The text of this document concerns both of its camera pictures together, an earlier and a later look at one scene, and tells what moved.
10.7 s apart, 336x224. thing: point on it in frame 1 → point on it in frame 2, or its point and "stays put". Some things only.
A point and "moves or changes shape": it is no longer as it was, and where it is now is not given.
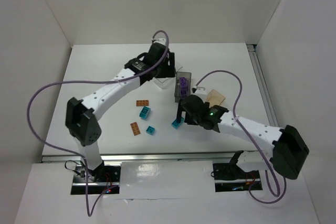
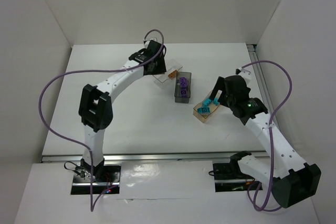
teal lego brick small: x=150 y=130 → x=216 y=102
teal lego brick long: x=176 y=125 moves or changes shape
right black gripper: x=182 y=111 → x=220 y=87
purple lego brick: x=182 y=83 stays put
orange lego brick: x=142 y=103 moves or changes shape
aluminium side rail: x=252 y=49 stays put
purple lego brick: x=182 y=80 stays put
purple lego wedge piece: x=184 y=93 stays put
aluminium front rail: x=151 y=158 stays put
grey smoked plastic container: x=182 y=85 stays put
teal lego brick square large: x=144 y=113 moves or changes shape
